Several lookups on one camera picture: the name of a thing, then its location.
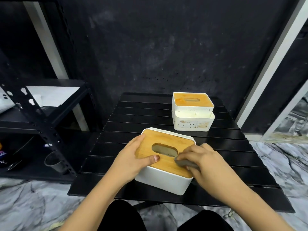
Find person's right hand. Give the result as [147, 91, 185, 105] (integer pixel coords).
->
[174, 143, 248, 200]

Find white frame post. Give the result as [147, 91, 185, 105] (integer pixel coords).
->
[23, 1, 90, 132]

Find white board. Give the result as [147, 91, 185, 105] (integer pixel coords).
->
[26, 86, 80, 107]

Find person's black trousers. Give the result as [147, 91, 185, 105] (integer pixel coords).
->
[97, 199, 234, 231]

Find white handheld controller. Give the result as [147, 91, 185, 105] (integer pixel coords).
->
[0, 86, 16, 115]

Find person's left forearm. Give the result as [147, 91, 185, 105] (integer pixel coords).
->
[59, 175, 121, 231]

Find person's left hand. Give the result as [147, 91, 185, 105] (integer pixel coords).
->
[107, 134, 160, 188]

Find white door frame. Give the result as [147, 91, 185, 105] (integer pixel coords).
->
[235, 0, 308, 142]

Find grey metal cup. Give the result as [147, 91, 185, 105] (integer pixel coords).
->
[44, 150, 68, 174]

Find black metal shelf rack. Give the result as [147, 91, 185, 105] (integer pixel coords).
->
[0, 0, 96, 183]

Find black table leg frame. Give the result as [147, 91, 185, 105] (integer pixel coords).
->
[132, 201, 205, 213]

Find grey cleaning cloth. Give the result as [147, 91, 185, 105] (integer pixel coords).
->
[174, 159, 200, 170]

